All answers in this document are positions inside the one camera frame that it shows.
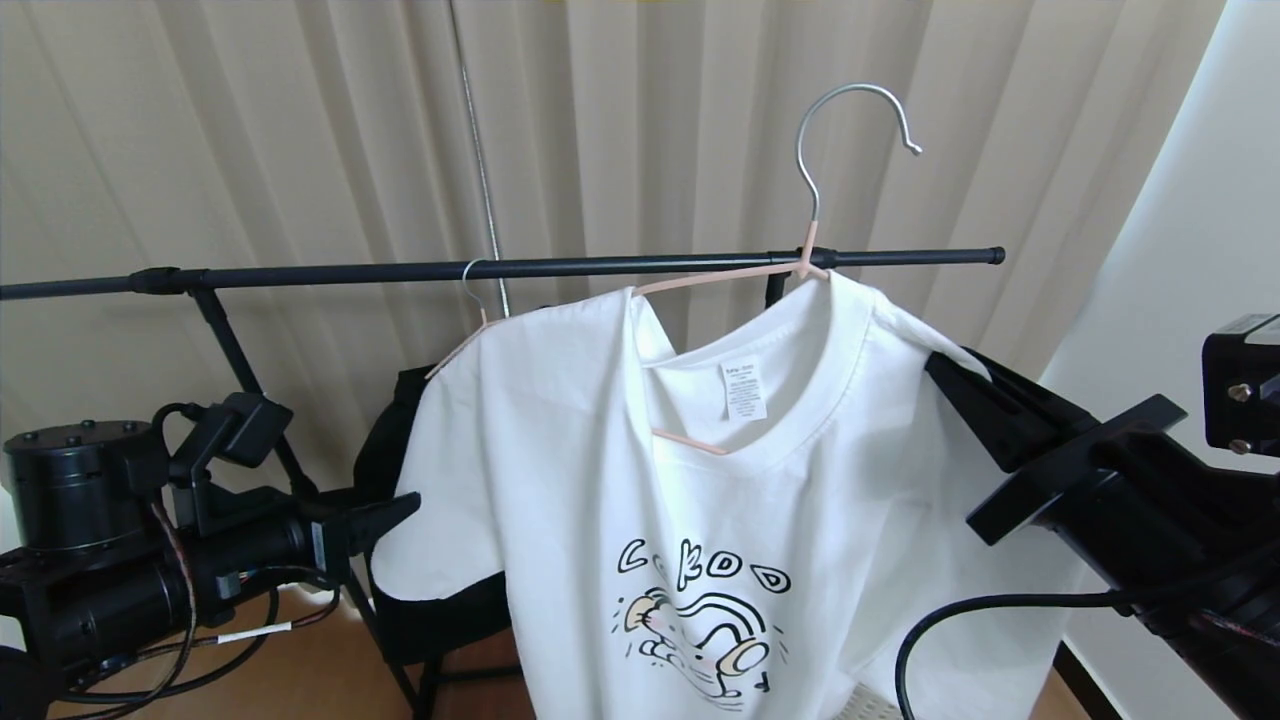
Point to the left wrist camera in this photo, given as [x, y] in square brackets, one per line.
[235, 420]

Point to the black clothes rack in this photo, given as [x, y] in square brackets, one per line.
[300, 271]

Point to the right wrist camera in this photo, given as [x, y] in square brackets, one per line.
[1245, 385]

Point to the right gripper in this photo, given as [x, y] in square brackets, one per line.
[1150, 520]

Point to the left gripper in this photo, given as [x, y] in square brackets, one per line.
[250, 560]

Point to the white garment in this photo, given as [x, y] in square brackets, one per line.
[560, 450]

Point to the pink clothes hanger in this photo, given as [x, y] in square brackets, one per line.
[470, 290]
[808, 170]

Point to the black shorts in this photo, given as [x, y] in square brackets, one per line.
[400, 630]

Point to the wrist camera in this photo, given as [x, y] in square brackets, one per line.
[1245, 385]
[235, 420]

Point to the white laundry basket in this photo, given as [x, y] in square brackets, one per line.
[865, 705]

